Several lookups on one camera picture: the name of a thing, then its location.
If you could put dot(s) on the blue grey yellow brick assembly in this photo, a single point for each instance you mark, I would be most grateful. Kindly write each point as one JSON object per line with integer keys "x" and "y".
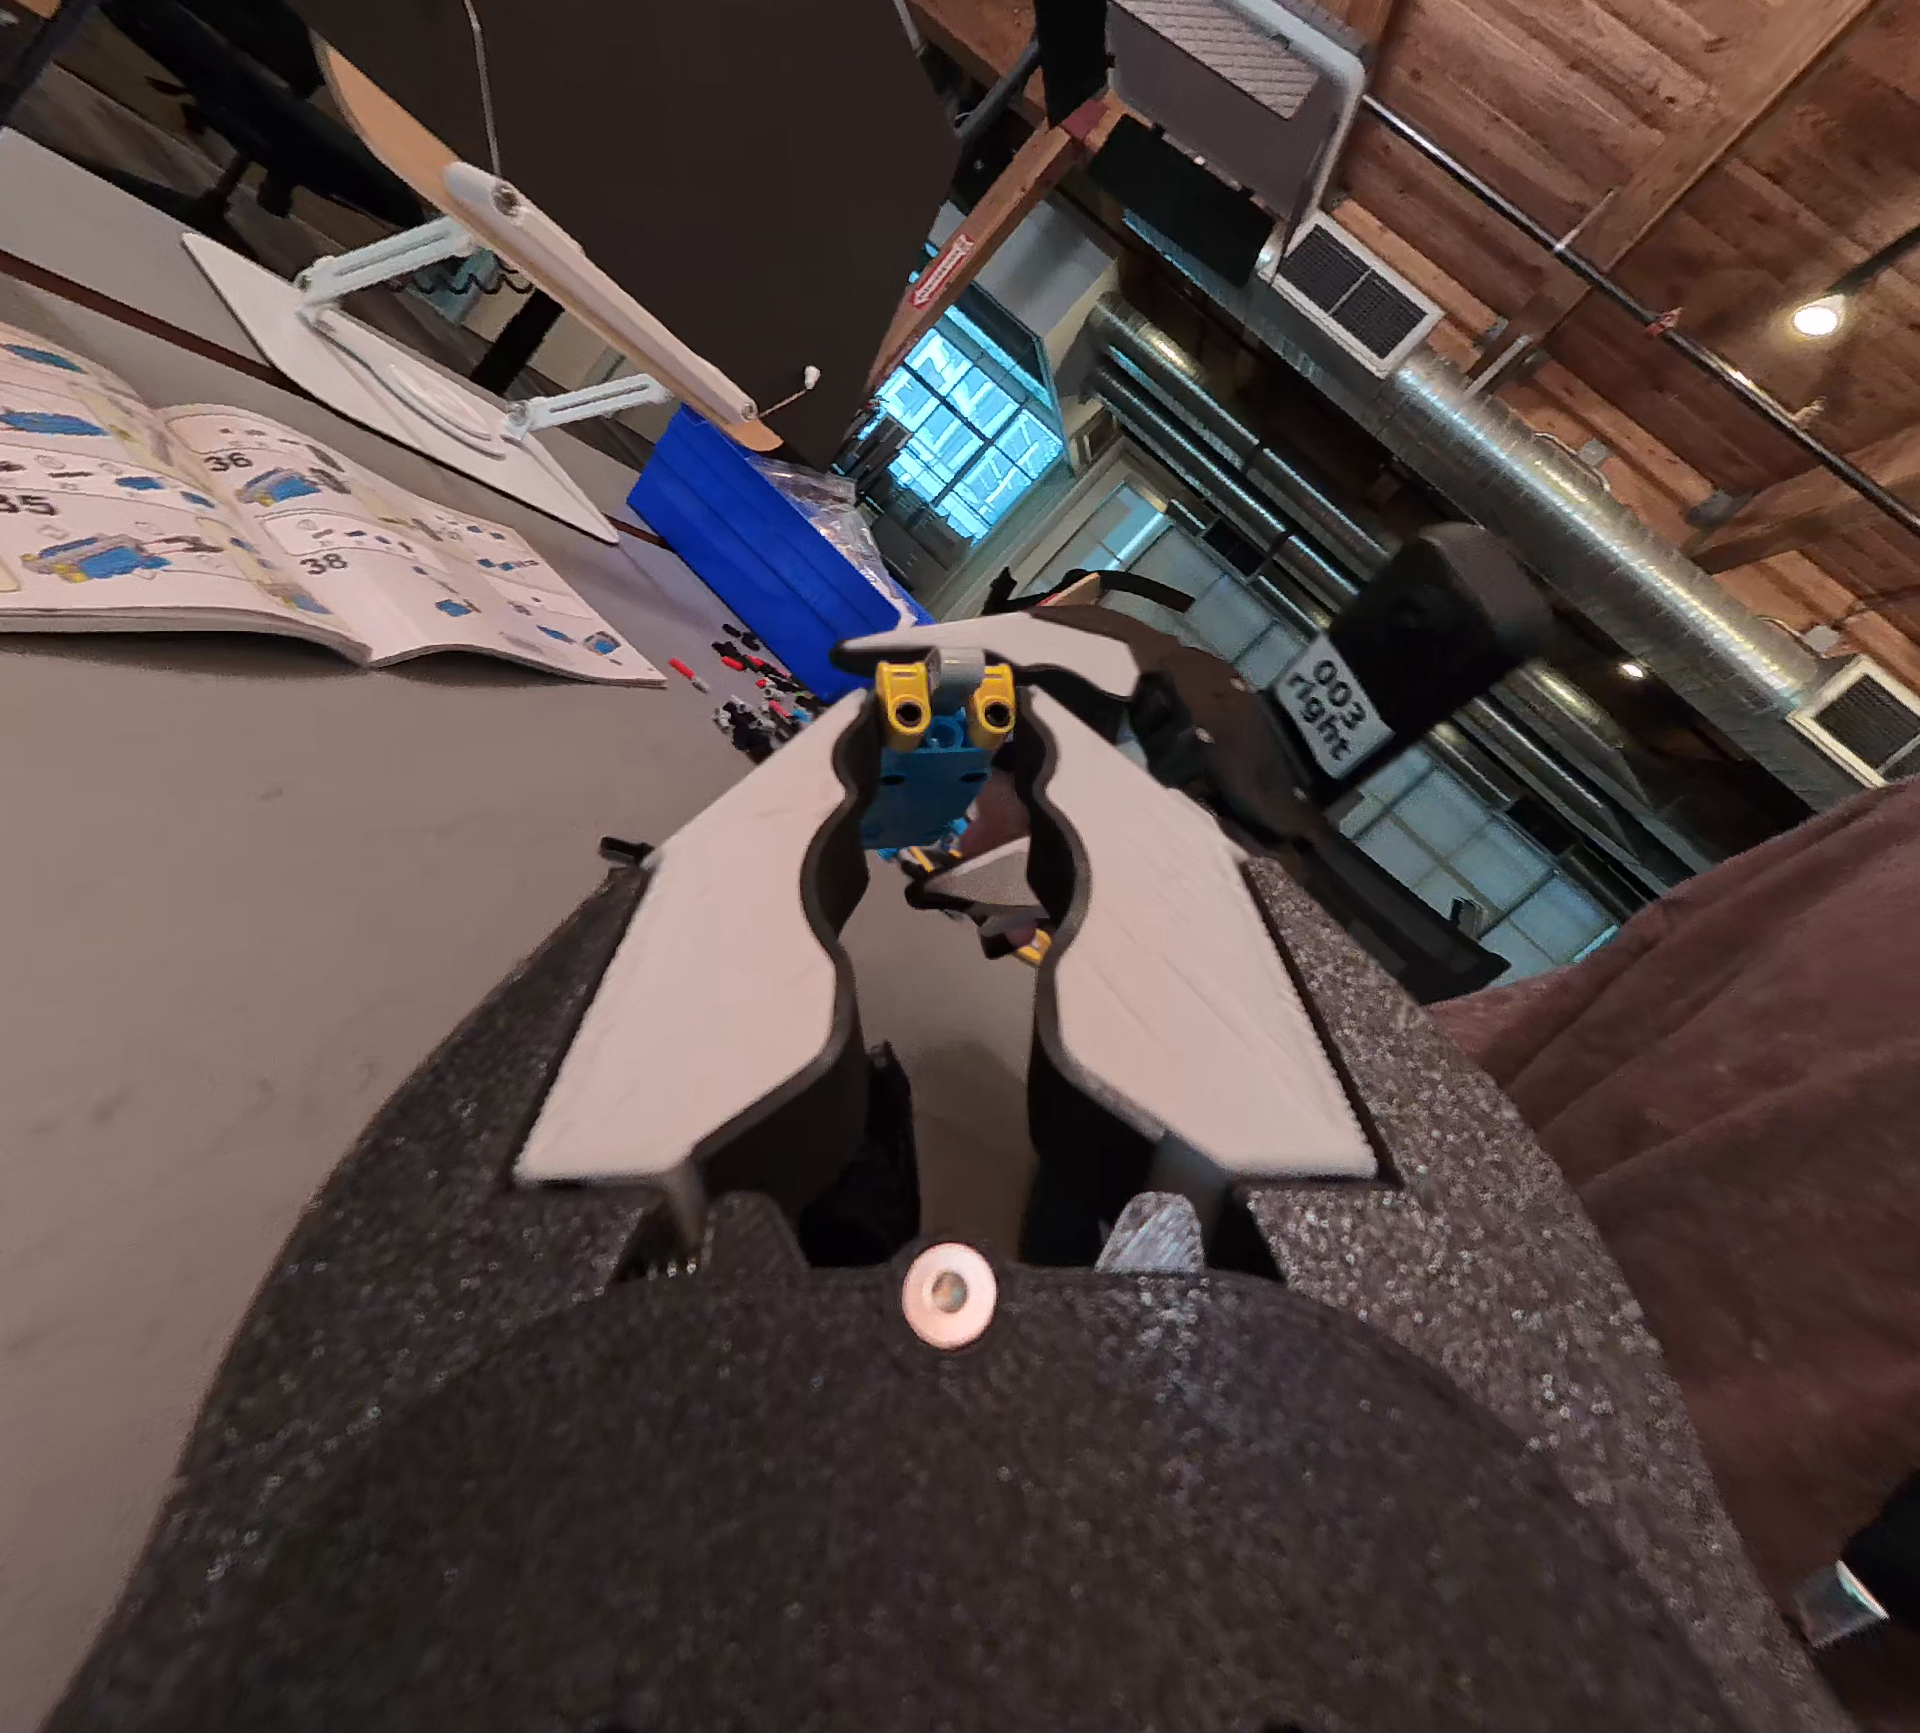
{"x": 929, "y": 792}

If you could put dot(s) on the black pin connector piece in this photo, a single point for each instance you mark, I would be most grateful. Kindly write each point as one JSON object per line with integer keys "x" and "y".
{"x": 612, "y": 855}

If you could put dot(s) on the instruction booklet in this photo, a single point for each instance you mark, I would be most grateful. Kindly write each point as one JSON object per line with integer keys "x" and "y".
{"x": 377, "y": 557}

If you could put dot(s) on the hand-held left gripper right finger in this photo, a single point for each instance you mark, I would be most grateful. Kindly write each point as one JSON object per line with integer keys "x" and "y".
{"x": 1201, "y": 1011}

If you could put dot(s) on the ceiling lamp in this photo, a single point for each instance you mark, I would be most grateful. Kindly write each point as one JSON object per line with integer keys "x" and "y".
{"x": 1817, "y": 313}

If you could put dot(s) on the blue plastic bin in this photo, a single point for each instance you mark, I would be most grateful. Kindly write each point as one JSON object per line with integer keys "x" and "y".
{"x": 732, "y": 519}

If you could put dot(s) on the air vent grille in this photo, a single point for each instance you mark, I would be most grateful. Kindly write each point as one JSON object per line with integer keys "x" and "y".
{"x": 1866, "y": 719}
{"x": 1358, "y": 298}

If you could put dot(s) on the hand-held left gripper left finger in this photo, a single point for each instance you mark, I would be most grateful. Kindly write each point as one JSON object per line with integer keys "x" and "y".
{"x": 695, "y": 1011}

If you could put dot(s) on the person's right forearm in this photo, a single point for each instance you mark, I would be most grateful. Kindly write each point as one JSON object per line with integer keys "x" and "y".
{"x": 1729, "y": 1090}

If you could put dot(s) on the clear plastic bag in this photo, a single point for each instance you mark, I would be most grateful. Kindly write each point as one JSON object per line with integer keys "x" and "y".
{"x": 808, "y": 499}

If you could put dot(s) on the silver ventilation duct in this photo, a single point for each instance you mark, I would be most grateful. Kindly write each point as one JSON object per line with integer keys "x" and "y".
{"x": 1498, "y": 456}

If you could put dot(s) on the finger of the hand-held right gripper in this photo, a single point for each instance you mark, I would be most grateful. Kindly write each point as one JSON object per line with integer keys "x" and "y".
{"x": 1054, "y": 645}
{"x": 993, "y": 877}

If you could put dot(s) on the black board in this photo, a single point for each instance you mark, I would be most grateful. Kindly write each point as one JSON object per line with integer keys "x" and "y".
{"x": 677, "y": 41}

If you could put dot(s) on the large window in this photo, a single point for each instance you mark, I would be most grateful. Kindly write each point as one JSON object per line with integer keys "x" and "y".
{"x": 963, "y": 426}

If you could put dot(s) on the pile of small building pieces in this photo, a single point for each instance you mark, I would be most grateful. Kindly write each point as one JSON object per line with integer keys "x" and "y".
{"x": 762, "y": 719}

